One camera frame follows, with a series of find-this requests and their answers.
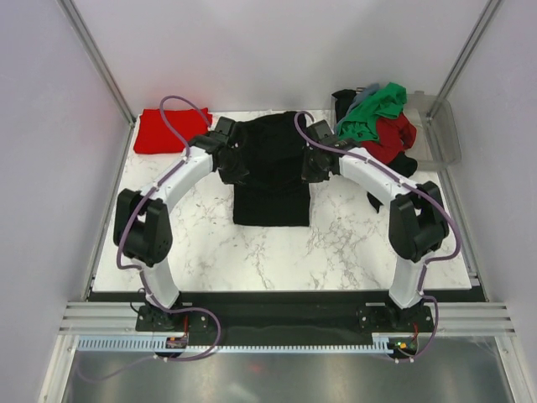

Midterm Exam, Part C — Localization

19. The aluminium frame post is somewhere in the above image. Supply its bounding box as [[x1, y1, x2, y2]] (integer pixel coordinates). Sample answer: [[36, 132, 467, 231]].
[[58, 0, 138, 125], [437, 0, 503, 99]]

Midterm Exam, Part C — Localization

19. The grey blue t shirt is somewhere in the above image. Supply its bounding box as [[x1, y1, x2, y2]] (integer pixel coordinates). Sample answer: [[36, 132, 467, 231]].
[[350, 83, 380, 108]]

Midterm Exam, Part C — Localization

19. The aluminium front rail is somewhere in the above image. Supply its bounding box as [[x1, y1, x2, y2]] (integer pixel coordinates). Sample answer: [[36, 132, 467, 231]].
[[59, 302, 515, 337]]

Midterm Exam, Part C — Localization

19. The right aluminium frame post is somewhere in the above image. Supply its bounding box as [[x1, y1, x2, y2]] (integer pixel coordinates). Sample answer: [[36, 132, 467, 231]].
[[437, 0, 503, 99]]

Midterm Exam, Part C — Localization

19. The folded red t shirt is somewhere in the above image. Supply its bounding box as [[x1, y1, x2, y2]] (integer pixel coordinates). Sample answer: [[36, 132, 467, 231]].
[[133, 107, 212, 154]]

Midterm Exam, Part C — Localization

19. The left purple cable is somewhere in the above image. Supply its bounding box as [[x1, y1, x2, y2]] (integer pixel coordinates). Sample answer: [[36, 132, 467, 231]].
[[115, 95, 222, 364]]

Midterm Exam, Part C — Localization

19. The clear plastic bin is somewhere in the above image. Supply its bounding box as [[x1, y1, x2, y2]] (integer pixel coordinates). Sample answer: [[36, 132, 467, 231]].
[[404, 92, 461, 172]]

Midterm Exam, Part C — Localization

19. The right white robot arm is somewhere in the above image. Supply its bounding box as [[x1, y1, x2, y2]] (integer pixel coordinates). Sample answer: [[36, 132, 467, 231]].
[[296, 120, 461, 331]]

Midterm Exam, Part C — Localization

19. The left aluminium frame post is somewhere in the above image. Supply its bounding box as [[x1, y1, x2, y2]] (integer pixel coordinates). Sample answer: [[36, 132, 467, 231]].
[[58, 0, 138, 125]]

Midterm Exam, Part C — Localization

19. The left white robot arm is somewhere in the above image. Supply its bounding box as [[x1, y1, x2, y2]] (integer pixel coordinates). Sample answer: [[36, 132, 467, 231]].
[[113, 118, 249, 330]]

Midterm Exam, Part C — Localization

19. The black t shirt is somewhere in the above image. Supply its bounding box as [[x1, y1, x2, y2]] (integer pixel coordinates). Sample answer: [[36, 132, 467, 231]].
[[331, 88, 420, 214], [228, 109, 315, 228]]

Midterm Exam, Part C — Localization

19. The white slotted cable duct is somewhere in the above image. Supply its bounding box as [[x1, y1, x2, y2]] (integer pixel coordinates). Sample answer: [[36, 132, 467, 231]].
[[76, 334, 406, 354]]

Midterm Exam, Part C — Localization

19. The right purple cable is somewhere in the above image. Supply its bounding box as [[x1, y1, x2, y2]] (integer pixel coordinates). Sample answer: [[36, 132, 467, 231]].
[[293, 111, 462, 364]]

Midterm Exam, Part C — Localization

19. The dark red t shirt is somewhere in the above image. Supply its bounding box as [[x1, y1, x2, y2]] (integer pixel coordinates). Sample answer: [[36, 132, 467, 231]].
[[361, 113, 417, 165]]

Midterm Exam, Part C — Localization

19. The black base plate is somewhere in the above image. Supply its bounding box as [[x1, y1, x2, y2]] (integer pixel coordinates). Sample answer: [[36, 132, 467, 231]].
[[135, 290, 434, 346]]

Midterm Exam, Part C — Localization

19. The purple cable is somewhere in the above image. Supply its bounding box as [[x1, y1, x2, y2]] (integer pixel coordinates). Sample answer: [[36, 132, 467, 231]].
[[293, 111, 462, 364], [115, 95, 222, 364]]

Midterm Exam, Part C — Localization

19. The green t shirt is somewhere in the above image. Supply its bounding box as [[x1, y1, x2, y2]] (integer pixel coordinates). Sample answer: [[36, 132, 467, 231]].
[[335, 82, 408, 142]]

